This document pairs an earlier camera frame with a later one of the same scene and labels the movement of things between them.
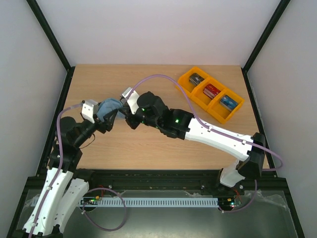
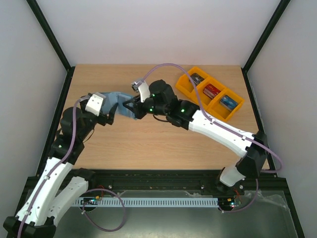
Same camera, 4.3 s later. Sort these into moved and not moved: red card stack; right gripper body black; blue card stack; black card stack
Moved: right gripper body black
Not moved: blue card stack; black card stack; red card stack
